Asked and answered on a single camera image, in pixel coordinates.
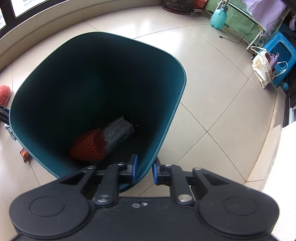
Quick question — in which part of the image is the black window frame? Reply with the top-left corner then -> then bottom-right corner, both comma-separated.
1,1 -> 66,38

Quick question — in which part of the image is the white metal drying rack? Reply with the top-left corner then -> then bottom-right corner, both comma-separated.
215,1 -> 266,52

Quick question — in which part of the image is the teal spray bottle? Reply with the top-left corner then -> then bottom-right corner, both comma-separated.
210,2 -> 228,30

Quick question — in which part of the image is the cream tote bag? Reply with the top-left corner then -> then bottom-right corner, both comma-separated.
250,46 -> 275,89

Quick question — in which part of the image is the small blue ball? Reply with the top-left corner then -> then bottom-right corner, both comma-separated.
281,82 -> 289,92

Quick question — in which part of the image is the grey paper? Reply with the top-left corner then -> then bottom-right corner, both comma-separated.
4,123 -> 16,140

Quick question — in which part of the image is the lilac hanging cloth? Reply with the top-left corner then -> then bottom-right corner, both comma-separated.
242,0 -> 290,32

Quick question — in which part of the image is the blue plastic stool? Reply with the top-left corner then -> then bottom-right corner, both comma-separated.
263,32 -> 295,87

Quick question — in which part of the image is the red fuzzy slipper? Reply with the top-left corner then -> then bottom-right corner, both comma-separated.
0,85 -> 11,106

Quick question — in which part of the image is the green hanging cloth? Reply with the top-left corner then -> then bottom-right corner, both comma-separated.
205,0 -> 263,42

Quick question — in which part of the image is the black power cable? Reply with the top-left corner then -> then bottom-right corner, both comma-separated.
218,22 -> 258,45

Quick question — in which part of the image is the light blue plastic bag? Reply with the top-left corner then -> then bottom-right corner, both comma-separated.
274,61 -> 288,77

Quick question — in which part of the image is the small pink barcode wrapper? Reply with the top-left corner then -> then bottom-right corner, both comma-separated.
20,148 -> 31,163

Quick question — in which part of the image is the orange foam fruit net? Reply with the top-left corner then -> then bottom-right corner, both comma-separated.
70,129 -> 106,161

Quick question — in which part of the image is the dark teal trash bin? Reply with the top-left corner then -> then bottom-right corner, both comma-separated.
10,32 -> 186,182

